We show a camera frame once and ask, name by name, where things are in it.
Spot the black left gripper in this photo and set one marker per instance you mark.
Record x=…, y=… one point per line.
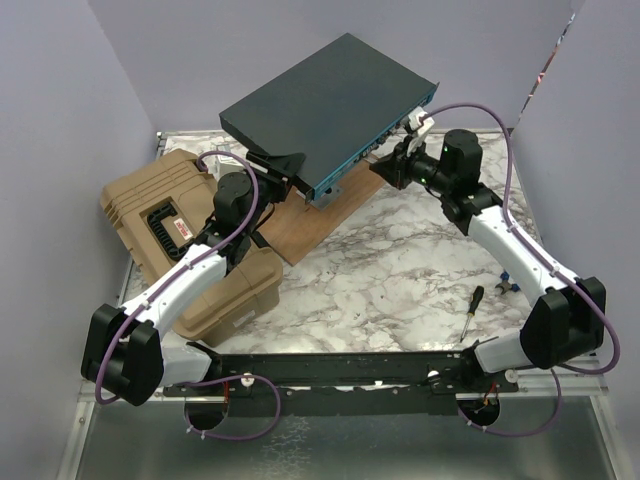
x=285, y=166

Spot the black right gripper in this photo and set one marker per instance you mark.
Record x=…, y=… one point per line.
x=394, y=168

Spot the dark grey network switch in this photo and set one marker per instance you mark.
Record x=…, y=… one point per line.
x=335, y=106

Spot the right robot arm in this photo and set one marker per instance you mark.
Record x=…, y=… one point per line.
x=564, y=321

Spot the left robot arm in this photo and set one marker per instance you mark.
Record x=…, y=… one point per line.
x=131, y=350

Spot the wooden base board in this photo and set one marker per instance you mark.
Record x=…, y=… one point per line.
x=296, y=227

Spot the tan plastic tool case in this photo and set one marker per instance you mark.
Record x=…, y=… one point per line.
x=157, y=212

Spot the black yellow screwdriver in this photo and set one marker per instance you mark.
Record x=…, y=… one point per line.
x=476, y=298

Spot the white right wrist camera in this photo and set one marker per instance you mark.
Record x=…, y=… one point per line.
x=420, y=123

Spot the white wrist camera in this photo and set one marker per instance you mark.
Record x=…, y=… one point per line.
x=420, y=123
x=223, y=164

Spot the silver metal switch stand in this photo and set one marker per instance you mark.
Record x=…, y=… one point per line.
x=329, y=196

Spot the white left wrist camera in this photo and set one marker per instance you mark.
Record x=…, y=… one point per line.
x=223, y=164

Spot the blue handled pliers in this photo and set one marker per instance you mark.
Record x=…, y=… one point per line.
x=505, y=285

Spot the black metal mounting rail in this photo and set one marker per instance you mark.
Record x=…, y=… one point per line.
x=346, y=384

